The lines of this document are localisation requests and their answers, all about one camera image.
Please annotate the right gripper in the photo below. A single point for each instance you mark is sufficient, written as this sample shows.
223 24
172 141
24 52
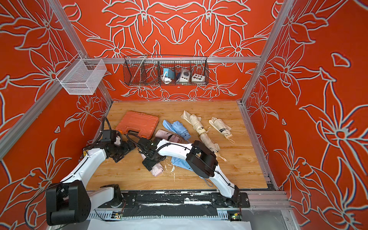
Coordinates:
147 164

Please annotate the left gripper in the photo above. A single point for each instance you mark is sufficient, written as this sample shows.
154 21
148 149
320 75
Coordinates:
126 149

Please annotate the pink umbrella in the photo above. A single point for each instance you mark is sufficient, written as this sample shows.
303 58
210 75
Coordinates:
157 169
172 137

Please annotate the blue umbrella front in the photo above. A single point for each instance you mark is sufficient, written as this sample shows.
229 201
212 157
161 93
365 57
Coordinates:
183 164

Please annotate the blue umbrella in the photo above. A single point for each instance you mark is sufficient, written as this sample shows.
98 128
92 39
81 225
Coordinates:
179 129
183 164

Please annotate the blue umbrella sleeve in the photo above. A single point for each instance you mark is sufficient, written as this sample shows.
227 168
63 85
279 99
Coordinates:
169 126

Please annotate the blue umbrella back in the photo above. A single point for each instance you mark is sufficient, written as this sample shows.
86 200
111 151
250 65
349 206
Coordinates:
179 129

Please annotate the beige umbrella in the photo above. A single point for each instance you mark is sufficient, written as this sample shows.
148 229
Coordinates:
214 147
195 121
222 128

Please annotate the beige umbrella back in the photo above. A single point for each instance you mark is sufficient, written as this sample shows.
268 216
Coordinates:
222 128

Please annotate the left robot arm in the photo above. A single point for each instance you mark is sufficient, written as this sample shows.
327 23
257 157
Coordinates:
68 201

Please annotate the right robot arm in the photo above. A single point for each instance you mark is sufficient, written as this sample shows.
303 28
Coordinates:
201 160

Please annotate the orange plastic tool case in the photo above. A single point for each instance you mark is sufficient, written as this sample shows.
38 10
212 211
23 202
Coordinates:
142 124

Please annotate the blue white device in basket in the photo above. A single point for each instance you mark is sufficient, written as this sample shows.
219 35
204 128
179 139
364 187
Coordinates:
168 76

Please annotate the white round-dial device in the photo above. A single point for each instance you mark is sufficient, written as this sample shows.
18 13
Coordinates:
183 76

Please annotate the white box with dots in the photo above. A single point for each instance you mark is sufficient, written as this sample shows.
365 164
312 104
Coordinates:
197 78

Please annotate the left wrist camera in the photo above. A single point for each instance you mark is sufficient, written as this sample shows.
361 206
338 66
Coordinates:
118 141

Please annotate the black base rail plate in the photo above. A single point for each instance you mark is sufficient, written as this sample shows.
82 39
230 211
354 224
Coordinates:
212 198

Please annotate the white mesh wall basket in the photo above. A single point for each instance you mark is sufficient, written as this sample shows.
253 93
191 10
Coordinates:
80 78

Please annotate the black wire wall basket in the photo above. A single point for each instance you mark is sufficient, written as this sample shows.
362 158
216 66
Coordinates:
157 70

